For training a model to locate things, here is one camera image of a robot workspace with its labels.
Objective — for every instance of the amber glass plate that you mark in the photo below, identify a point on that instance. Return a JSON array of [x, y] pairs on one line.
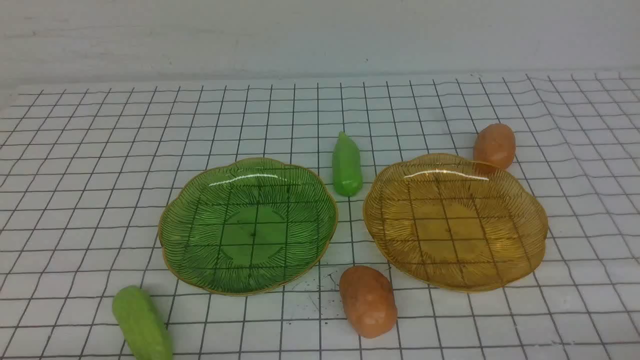
[[457, 224]]

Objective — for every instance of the white grid tablecloth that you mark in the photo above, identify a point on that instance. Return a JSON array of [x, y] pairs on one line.
[[87, 169]]

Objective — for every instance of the orange potato toy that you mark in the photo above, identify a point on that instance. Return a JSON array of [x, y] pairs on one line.
[[368, 301], [495, 145]]

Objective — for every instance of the green glass plate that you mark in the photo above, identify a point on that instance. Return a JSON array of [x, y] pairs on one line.
[[248, 227]]

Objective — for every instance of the small green cucumber toy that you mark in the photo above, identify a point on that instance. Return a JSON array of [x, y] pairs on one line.
[[346, 165]]

